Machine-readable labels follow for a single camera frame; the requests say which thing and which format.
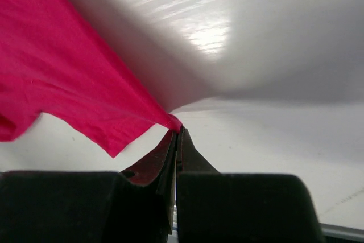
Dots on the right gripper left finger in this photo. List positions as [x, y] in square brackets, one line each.
[133, 205]

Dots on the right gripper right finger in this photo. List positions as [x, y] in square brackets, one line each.
[245, 207]

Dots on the aluminium table frame rail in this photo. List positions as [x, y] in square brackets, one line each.
[334, 233]

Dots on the red t-shirt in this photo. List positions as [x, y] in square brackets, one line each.
[53, 61]

